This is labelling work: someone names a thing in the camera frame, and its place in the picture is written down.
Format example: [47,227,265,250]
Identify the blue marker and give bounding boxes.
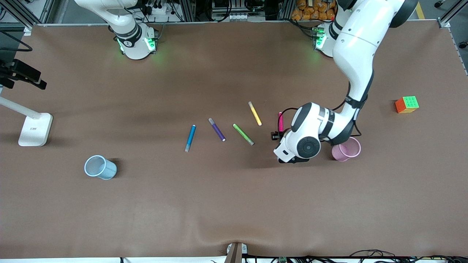
[184,125,197,153]

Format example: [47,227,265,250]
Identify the yellow marker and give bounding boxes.
[248,101,263,127]

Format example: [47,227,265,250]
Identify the green marker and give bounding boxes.
[233,123,255,146]

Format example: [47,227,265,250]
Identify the white lamp stand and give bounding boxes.
[0,96,54,148]

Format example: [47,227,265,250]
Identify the purple marker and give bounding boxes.
[208,118,227,142]

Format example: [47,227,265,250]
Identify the pink mesh cup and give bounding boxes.
[331,137,362,163]

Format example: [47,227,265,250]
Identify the blue mesh cup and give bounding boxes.
[84,155,118,180]

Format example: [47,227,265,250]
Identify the orange snack bags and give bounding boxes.
[291,0,337,22]

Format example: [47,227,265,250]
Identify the multicoloured puzzle cube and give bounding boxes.
[395,96,420,114]

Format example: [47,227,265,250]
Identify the white power strip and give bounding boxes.
[143,3,171,16]

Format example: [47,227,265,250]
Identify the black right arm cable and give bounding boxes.
[0,31,34,54]

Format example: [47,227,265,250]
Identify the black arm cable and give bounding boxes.
[281,82,366,137]
[0,31,34,54]

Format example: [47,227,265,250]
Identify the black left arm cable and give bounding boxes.
[281,82,366,137]

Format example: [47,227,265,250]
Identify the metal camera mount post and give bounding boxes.
[224,242,248,263]

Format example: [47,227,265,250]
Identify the black cable bundle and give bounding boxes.
[241,249,468,263]

